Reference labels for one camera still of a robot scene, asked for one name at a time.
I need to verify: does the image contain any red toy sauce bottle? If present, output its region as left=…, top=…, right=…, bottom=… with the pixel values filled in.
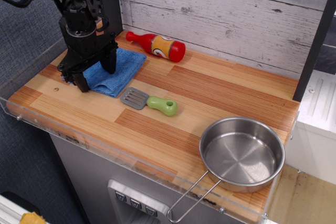
left=126, top=31, right=186, bottom=62

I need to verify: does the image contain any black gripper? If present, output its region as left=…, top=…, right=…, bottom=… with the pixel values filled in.
left=58, top=22, right=118, bottom=92

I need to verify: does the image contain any white ribbed cabinet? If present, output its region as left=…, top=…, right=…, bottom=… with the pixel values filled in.
left=285, top=70, right=335, bottom=184

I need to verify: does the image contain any stainless steel pan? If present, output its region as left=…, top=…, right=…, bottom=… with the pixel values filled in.
left=166, top=116, right=285, bottom=223

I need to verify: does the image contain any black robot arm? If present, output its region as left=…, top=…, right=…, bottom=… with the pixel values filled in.
left=3, top=0, right=118, bottom=92

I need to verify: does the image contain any clear acrylic table guard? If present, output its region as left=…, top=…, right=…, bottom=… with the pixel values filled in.
left=0, top=8, right=300, bottom=224

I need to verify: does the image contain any silver button control panel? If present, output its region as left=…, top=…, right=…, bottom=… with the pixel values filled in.
left=108, top=179, right=169, bottom=223

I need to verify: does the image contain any grey spatula green handle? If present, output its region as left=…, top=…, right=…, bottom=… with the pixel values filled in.
left=120, top=87, right=178, bottom=116

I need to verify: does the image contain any dark grey right post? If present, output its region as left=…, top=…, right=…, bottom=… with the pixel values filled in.
left=292, top=0, right=335, bottom=102

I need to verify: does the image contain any blue cloth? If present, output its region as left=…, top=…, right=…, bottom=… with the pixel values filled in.
left=60, top=47, right=147, bottom=99

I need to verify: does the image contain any grey toy kitchen cabinet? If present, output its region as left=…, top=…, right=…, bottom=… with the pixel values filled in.
left=48, top=132, right=263, bottom=224

